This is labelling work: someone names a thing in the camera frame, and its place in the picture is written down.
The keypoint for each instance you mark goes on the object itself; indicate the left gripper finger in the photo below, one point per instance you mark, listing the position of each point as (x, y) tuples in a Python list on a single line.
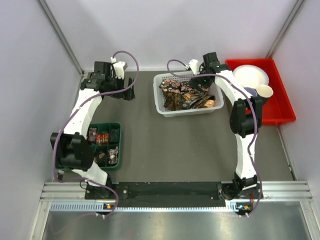
[(129, 95), (131, 82)]

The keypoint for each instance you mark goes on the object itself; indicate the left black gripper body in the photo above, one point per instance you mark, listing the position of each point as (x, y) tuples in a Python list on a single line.
[(114, 83)]

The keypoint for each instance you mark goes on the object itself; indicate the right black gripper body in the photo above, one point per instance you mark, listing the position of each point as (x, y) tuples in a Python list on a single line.
[(201, 80)]

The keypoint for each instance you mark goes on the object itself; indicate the white plastic basket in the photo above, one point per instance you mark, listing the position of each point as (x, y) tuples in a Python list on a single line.
[(159, 98)]

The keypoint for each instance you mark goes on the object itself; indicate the pink floral dark tie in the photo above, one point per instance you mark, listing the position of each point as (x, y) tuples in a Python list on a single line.
[(181, 87)]

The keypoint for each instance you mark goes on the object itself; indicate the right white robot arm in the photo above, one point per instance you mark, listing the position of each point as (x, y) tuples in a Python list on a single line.
[(245, 120)]

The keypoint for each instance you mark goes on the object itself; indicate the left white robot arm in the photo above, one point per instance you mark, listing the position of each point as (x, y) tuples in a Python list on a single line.
[(98, 182)]

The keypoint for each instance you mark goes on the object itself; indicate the grey orange pattern tie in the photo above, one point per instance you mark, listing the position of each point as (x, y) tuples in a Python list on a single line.
[(198, 101)]

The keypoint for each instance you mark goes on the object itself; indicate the rolled black tie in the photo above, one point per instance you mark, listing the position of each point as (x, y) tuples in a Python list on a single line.
[(114, 135)]

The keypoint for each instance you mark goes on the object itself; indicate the white paper plates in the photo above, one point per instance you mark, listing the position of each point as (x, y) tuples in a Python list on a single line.
[(250, 76)]

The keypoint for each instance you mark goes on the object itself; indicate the brown leaf pattern tie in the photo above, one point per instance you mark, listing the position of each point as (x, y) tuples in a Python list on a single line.
[(173, 101)]

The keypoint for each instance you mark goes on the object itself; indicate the lilac paper cup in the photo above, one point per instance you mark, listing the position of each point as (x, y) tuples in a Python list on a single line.
[(251, 91)]

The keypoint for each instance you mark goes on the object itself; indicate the green divided organizer tray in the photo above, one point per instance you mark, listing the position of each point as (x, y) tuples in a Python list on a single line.
[(75, 152)]

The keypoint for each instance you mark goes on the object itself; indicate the rolled purple floral tie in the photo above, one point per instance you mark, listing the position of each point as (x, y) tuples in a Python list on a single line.
[(92, 134)]

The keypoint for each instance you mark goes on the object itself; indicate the rolled red pattern tie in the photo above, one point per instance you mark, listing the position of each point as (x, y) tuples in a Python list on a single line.
[(102, 138)]

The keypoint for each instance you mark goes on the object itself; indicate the black paper cup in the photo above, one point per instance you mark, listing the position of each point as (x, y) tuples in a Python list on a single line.
[(264, 92)]

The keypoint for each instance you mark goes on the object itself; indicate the rolled pink floral tie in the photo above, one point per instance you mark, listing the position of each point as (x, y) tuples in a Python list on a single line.
[(113, 156)]

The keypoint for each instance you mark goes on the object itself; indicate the rolled brown floral tie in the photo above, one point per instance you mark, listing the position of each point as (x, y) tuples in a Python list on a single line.
[(100, 158)]

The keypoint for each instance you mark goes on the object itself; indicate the red plastic bin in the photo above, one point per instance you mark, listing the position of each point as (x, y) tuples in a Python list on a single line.
[(278, 109)]

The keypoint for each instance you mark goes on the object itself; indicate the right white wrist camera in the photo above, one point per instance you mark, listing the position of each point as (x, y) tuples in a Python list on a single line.
[(194, 66)]

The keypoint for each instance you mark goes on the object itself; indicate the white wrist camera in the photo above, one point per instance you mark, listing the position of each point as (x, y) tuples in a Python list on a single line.
[(194, 66), (118, 68)]

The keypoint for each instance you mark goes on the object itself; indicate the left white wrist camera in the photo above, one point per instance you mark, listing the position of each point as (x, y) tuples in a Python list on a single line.
[(118, 68)]

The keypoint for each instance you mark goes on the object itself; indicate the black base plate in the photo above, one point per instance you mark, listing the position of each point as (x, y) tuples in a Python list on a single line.
[(181, 194)]

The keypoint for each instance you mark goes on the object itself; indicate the white slotted cable duct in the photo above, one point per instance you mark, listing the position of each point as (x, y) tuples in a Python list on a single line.
[(102, 207)]

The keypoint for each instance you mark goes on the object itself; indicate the aluminium frame rail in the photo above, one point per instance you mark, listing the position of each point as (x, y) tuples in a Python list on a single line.
[(278, 191)]

